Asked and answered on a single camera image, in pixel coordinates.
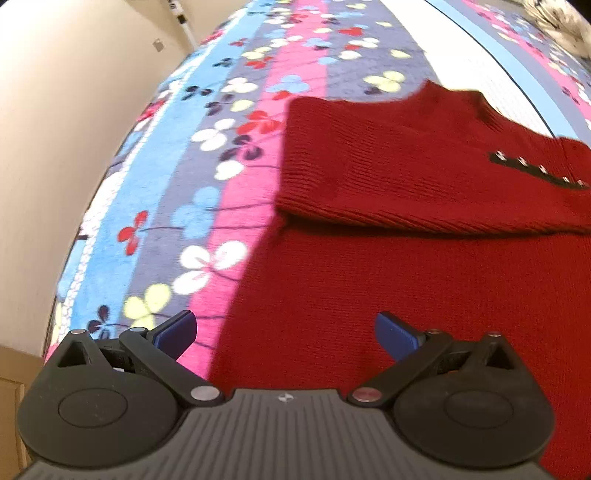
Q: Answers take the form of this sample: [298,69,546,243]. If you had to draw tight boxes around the white standing fan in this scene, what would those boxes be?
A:
[166,0,199,51]

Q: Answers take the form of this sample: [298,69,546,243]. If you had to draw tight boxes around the red knit sweater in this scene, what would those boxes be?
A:
[209,82,590,479]

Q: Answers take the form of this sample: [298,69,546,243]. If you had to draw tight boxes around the cream star-patterned pillow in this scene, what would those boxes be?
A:
[522,0,590,55]

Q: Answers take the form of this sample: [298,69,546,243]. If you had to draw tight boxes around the floral striped bed blanket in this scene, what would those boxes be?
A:
[50,1,590,375]

